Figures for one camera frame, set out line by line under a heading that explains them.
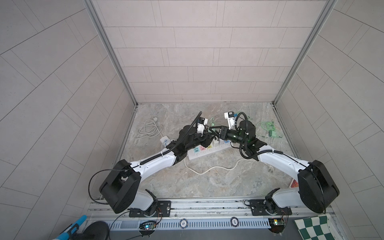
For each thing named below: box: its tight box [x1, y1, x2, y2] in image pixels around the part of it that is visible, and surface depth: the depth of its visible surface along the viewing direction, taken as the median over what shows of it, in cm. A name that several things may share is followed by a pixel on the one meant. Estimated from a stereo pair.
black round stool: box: [72, 221, 110, 240], surface depth 66 cm
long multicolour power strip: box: [187, 140, 234, 161], surface depth 90 cm
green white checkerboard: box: [294, 213, 336, 240], surface depth 67 cm
